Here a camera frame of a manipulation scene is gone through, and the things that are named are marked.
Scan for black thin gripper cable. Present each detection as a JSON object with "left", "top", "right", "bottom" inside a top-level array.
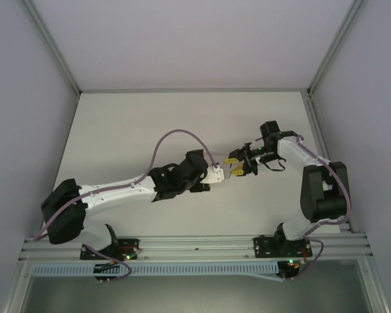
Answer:
[{"left": 265, "top": 155, "right": 287, "bottom": 173}]

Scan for aluminium front mounting rail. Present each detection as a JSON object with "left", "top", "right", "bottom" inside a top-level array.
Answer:
[{"left": 18, "top": 231, "right": 369, "bottom": 262}]

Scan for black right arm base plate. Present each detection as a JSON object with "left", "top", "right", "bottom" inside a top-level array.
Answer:
[{"left": 252, "top": 235, "right": 314, "bottom": 259}]

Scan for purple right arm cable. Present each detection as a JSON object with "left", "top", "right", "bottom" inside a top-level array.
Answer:
[{"left": 293, "top": 134, "right": 353, "bottom": 241}]

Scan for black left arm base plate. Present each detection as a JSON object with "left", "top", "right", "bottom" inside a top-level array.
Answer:
[{"left": 80, "top": 238, "right": 141, "bottom": 261}]

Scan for white slotted cable duct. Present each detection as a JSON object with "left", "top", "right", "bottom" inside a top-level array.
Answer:
[{"left": 30, "top": 260, "right": 280, "bottom": 278}]

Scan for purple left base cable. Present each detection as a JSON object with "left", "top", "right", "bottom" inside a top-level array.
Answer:
[{"left": 87, "top": 245, "right": 134, "bottom": 285}]

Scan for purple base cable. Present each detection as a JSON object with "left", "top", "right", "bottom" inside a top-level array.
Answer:
[
  {"left": 87, "top": 245, "right": 134, "bottom": 285},
  {"left": 280, "top": 239, "right": 324, "bottom": 283}
]

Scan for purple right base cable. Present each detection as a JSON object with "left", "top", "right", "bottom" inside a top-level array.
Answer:
[{"left": 280, "top": 239, "right": 324, "bottom": 283}]

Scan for aluminium frame corner post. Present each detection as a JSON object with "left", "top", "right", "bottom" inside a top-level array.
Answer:
[
  {"left": 306, "top": 0, "right": 368, "bottom": 97},
  {"left": 22, "top": 0, "right": 81, "bottom": 96}
]

